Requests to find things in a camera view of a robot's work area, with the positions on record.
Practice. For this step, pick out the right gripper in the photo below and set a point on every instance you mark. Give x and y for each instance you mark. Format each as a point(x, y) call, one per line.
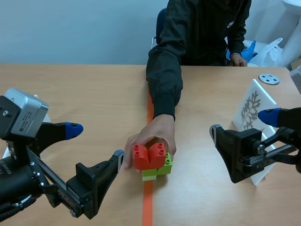
point(287, 150)

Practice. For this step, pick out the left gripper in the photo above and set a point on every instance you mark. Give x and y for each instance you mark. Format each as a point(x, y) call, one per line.
point(21, 174)

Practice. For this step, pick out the red green toy brick block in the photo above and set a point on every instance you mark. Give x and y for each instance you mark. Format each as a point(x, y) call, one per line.
point(150, 162)

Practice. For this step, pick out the person's left hand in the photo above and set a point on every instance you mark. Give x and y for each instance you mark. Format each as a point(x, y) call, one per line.
point(238, 61)

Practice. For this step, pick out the person's right hand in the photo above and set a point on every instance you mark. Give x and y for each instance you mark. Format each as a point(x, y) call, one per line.
point(157, 130)

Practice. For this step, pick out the brown cardboard box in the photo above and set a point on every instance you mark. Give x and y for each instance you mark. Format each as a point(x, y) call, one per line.
point(295, 66)

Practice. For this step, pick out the white plastic bag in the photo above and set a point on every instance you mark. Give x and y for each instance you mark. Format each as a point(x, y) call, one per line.
point(270, 55)

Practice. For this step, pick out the blue plastic bag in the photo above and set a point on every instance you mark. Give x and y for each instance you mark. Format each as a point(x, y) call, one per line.
point(249, 53)

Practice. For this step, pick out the person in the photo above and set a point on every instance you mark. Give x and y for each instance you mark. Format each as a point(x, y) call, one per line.
point(200, 33)

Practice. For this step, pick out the dark blue chair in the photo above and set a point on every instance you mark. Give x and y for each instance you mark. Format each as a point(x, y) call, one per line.
point(161, 21)

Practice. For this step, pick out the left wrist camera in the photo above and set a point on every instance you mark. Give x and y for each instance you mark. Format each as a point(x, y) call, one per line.
point(27, 113)

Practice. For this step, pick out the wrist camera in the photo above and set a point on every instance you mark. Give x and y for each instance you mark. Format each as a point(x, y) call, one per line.
point(296, 78)
point(27, 113)

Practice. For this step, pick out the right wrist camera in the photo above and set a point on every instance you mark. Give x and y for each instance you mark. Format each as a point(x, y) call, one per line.
point(296, 78)

